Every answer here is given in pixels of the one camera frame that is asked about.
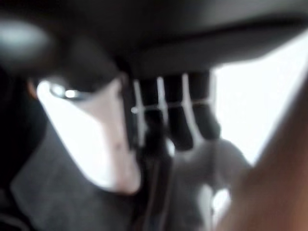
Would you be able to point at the brown wicker laundry basket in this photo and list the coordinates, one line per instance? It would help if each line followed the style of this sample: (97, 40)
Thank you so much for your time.
(276, 180)

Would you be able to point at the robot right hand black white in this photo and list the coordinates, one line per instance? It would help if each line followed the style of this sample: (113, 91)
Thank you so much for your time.
(168, 36)

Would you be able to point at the black garment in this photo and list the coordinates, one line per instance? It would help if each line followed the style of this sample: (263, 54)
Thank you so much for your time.
(60, 197)

